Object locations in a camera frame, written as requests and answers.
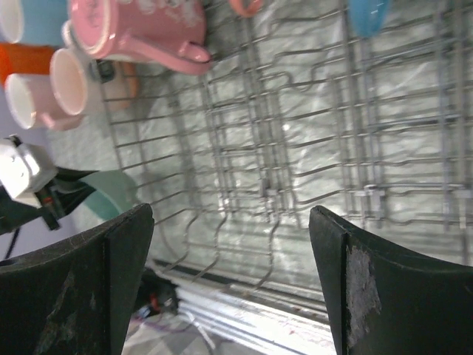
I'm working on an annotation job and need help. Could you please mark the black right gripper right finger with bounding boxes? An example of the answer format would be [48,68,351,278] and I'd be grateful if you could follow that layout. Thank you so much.
[309,206,472,354]

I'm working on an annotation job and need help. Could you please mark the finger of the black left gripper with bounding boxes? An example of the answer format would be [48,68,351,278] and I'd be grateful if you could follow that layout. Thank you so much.
[52,168,95,216]

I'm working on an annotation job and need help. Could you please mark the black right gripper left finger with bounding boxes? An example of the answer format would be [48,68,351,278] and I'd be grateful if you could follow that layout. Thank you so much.
[1,203,154,354]

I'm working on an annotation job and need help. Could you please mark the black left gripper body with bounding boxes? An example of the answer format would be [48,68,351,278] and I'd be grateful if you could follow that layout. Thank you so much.
[1,186,61,234]

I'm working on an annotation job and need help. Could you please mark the mint green mug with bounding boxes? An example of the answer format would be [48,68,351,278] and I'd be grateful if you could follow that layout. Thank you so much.
[80,170,137,220]

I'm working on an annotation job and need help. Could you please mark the pink faceted mug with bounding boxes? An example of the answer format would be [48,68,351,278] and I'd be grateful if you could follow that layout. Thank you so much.
[4,73,84,131]

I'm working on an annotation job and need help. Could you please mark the salmon pink mug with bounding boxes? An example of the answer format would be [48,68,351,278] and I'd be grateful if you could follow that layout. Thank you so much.
[50,47,140,116]

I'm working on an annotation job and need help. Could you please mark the orange mug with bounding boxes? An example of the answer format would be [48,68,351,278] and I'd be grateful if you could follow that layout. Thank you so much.
[1,42,55,86]

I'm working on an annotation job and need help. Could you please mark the light blue mug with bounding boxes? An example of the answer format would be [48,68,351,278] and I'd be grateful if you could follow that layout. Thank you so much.
[1,0,68,47]

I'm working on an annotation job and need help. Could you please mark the dark blue textured mug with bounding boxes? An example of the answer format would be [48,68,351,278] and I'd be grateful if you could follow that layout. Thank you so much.
[348,0,391,38]

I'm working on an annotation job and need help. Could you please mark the pink patterned mug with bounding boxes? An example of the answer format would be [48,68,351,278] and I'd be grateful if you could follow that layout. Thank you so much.
[67,0,212,75]

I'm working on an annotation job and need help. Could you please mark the aluminium frame rail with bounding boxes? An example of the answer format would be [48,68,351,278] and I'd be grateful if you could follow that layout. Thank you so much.
[151,258,339,355]

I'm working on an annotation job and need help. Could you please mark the grey wire dish rack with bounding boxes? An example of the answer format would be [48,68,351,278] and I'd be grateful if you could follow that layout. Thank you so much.
[97,1,472,290]

